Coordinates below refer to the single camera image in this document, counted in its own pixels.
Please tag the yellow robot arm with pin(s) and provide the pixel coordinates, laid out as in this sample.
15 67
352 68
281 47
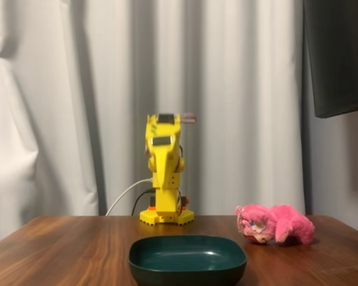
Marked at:
150 217

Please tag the dark green square bin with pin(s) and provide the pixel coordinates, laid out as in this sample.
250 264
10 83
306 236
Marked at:
186 259

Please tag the pink plush bear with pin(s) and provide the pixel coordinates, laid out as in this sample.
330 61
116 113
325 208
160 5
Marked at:
289 222

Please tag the white curtain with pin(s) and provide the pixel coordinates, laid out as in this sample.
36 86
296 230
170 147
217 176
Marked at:
62 119

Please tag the orange black clamp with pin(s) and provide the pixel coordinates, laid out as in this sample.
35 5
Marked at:
186 201
152 207

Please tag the yellow gripper black servo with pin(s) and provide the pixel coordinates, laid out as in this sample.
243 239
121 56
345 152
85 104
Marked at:
164 118

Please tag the black hanging cloth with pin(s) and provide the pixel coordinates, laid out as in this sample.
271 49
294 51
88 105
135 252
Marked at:
337 59

